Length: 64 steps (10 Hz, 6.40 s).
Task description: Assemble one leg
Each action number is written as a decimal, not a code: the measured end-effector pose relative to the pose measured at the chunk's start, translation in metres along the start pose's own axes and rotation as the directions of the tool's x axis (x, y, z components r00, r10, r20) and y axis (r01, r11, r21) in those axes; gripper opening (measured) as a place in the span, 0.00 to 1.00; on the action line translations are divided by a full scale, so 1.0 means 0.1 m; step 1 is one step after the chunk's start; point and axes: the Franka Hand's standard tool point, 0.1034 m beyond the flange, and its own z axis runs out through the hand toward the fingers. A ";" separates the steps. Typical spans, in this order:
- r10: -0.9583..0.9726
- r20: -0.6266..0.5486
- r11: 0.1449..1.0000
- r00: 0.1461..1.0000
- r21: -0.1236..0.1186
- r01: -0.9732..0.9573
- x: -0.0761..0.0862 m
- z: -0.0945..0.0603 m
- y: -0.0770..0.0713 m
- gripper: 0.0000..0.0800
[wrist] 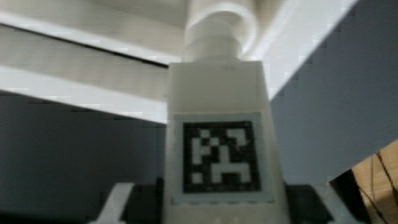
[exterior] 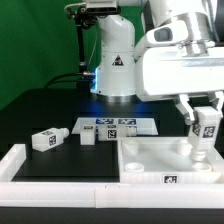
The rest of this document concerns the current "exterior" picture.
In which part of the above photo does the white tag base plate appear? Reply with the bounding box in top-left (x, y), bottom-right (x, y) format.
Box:
top-left (72, 117), bottom-right (158, 135)

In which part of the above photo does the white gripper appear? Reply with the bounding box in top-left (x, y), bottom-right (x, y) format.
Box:
top-left (135, 47), bottom-right (224, 125)

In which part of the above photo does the black cable bundle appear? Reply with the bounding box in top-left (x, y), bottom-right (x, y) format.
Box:
top-left (43, 73), bottom-right (83, 90)

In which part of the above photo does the white U-shaped obstacle wall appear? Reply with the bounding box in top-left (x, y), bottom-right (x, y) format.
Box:
top-left (0, 144), bottom-right (224, 209)

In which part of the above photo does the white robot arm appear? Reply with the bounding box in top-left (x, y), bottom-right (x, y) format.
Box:
top-left (132, 0), bottom-right (224, 123)

